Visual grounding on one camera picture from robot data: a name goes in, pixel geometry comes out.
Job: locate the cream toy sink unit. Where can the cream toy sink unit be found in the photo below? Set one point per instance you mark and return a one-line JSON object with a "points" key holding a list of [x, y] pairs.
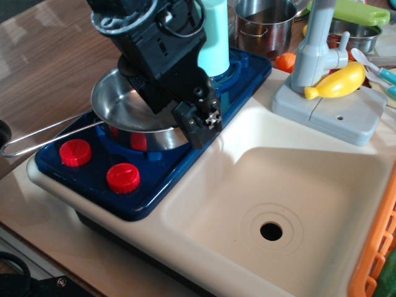
{"points": [[272, 208]]}

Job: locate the shallow steel bowl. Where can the shallow steel bowl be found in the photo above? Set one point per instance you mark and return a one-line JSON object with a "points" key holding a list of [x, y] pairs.
{"points": [[361, 36]]}

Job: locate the green object in basket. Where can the green object in basket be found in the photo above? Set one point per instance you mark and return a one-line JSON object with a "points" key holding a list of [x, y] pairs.
{"points": [[386, 280]]}

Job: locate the grey toy faucet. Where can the grey toy faucet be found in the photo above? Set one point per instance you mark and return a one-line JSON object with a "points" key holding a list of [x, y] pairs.
{"points": [[352, 118]]}

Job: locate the black knob at edge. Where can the black knob at edge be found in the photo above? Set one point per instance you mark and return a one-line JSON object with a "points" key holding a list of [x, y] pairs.
{"points": [[5, 133]]}

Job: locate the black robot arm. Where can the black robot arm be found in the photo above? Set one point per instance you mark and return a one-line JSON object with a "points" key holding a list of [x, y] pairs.
{"points": [[160, 43]]}

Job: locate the turquoise plastic cup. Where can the turquoise plastic cup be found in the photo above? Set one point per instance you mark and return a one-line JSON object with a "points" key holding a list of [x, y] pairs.
{"points": [[214, 55]]}

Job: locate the yellow toy banana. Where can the yellow toy banana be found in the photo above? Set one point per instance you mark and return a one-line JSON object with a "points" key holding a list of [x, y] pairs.
{"points": [[338, 84]]}

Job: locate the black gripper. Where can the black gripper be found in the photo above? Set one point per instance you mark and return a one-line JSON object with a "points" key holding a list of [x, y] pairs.
{"points": [[159, 43]]}

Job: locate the orange plastic basket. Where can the orange plastic basket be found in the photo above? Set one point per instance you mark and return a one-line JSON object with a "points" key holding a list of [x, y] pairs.
{"points": [[380, 243]]}

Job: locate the red stove knob left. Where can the red stove knob left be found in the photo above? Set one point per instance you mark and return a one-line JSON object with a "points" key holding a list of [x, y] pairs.
{"points": [[75, 153]]}

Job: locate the orange toy carrot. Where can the orange toy carrot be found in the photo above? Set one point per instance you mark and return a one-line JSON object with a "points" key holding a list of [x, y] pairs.
{"points": [[286, 62]]}

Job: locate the steel pot with handles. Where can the steel pot with handles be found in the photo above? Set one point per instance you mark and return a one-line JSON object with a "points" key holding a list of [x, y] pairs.
{"points": [[264, 27]]}

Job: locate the red stove knob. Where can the red stove knob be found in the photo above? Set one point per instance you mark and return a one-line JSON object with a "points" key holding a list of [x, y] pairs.
{"points": [[75, 153], [123, 178]]}

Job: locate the red stove knob right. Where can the red stove knob right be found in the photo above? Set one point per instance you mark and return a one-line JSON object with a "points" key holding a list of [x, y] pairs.
{"points": [[123, 178]]}

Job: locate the small steel frying pan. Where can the small steel frying pan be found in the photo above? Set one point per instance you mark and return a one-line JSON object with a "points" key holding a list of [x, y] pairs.
{"points": [[126, 117]]}

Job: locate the blue toy stove top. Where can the blue toy stove top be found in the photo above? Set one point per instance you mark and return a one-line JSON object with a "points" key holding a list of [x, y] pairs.
{"points": [[159, 171]]}

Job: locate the white spoon teal handle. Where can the white spoon teal handle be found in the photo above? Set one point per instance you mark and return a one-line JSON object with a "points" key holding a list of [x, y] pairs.
{"points": [[378, 71]]}

